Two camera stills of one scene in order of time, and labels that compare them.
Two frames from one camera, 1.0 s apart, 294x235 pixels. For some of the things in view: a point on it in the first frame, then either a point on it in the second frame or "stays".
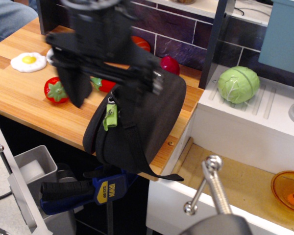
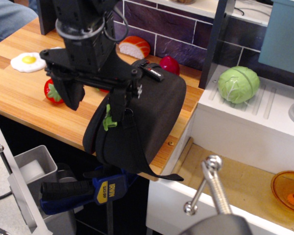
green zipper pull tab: x=111 y=118 stays
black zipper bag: x=129 y=129 stays
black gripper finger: x=143 y=96 -> x=118 y=104
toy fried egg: x=28 y=62 stays
